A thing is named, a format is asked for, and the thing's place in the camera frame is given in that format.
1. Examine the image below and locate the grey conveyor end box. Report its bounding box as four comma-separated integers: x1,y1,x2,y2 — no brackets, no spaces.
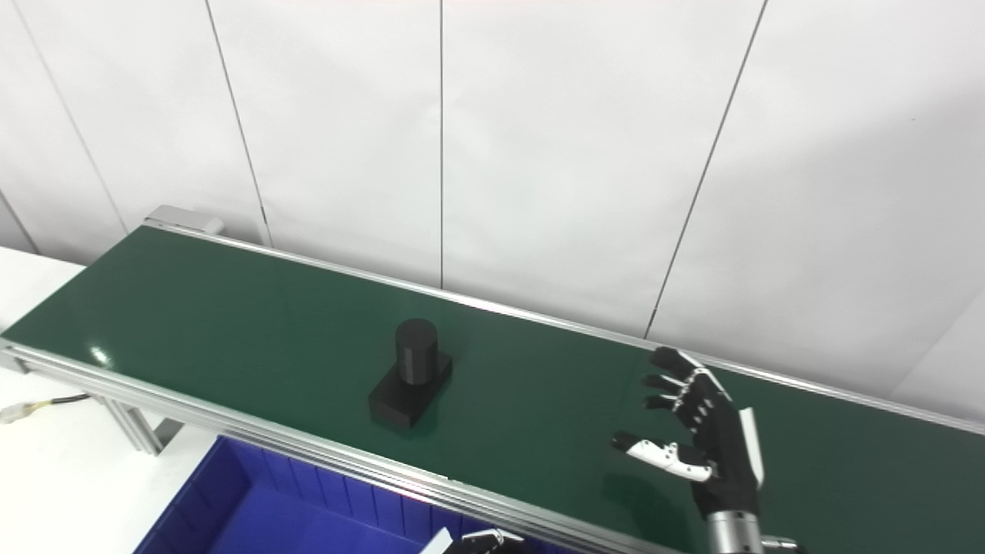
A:
145,205,224,235

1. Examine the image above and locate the blue bin with white parts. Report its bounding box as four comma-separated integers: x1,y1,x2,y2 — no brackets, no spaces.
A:
135,436,570,554

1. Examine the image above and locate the green conveyor belt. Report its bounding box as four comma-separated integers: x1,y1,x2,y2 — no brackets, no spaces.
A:
0,205,985,554
0,225,985,554

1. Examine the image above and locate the cable with white connector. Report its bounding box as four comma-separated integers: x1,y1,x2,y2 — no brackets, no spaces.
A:
0,394,92,426

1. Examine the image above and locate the aluminium conveyor leg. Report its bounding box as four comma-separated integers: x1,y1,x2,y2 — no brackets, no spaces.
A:
88,396,185,455

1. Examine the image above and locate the black cylinder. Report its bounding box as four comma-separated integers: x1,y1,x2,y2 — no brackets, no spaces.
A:
368,319,453,429

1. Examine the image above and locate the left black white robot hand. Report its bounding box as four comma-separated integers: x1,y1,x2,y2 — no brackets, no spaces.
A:
422,527,532,554

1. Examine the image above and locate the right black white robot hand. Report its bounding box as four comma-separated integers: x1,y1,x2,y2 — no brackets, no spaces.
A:
612,346,765,518

